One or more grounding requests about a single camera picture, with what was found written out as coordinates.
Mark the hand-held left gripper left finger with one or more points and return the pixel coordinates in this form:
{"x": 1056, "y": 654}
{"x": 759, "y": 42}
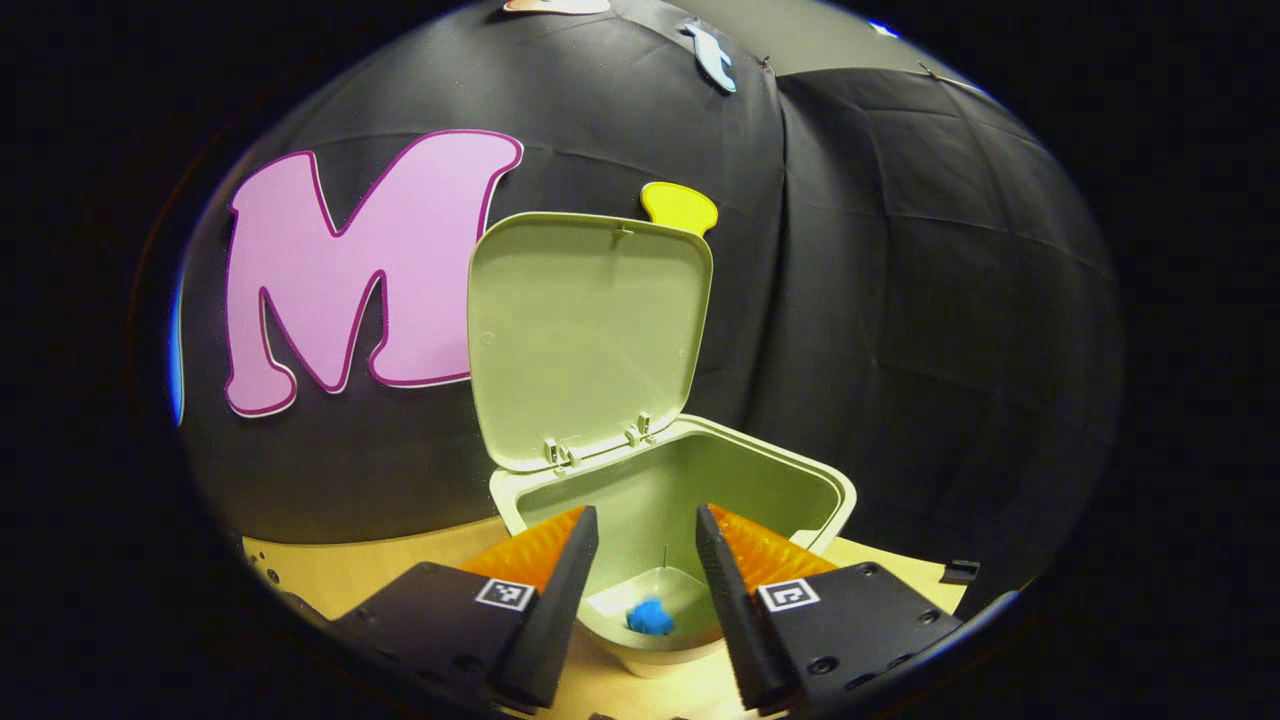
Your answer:
{"x": 555, "y": 630}

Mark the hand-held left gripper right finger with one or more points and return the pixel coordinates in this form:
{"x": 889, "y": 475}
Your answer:
{"x": 735, "y": 620}

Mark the blue paper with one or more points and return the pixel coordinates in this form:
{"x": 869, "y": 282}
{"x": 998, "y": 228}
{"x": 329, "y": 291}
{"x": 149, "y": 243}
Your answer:
{"x": 650, "y": 618}

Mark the pale green desktop garbage bin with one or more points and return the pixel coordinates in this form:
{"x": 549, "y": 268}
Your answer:
{"x": 590, "y": 330}

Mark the wooden desktop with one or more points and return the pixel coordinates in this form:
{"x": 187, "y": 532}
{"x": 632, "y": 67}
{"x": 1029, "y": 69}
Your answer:
{"x": 340, "y": 575}

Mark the black desk clamp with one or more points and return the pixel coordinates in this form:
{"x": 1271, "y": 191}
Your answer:
{"x": 960, "y": 571}

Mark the black backdrop cloth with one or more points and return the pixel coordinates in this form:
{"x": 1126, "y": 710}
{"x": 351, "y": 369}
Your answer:
{"x": 880, "y": 300}

